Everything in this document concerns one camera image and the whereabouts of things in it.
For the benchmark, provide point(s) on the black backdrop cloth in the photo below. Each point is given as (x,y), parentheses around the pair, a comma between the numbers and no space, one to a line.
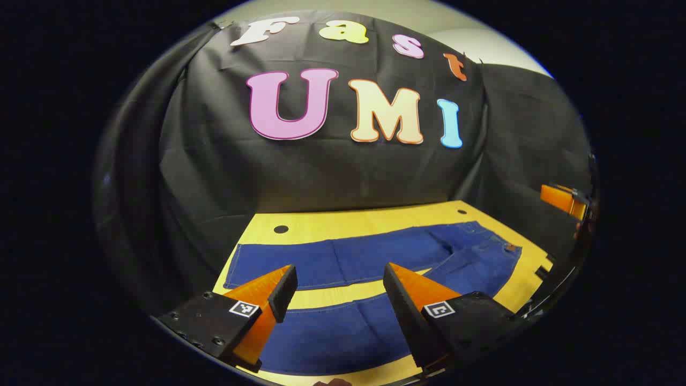
(321,171)

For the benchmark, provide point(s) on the black table edge clamp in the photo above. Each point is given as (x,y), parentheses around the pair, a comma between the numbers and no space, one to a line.
(542,272)

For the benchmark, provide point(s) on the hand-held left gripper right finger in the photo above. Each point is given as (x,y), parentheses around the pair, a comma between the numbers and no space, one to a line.
(402,305)

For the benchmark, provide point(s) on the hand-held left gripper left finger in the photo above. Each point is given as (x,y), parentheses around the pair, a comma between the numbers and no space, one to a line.
(281,295)

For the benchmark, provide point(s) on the blue denim jeans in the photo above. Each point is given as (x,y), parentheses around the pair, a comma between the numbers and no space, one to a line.
(348,257)

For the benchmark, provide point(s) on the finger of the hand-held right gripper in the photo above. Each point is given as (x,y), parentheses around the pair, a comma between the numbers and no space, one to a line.
(560,199)

